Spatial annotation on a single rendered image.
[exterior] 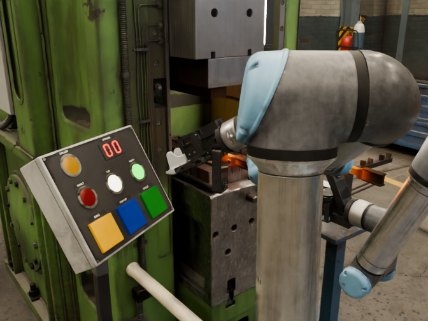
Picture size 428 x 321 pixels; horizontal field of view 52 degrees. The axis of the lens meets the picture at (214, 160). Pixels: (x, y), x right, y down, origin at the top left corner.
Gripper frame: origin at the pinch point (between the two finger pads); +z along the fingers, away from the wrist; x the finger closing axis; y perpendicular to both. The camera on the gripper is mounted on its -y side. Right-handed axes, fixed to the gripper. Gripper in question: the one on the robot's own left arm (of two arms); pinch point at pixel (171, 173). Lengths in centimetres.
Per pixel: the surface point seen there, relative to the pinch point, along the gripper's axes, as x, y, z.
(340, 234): -65, -52, -10
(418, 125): -416, -89, -7
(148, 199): 2.0, -3.8, 9.5
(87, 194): 19.9, 5.0, 9.9
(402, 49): -964, -22, 28
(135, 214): 9.0, -5.2, 9.5
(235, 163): -45.1, -9.1, 6.6
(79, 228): 26.4, -1.1, 10.3
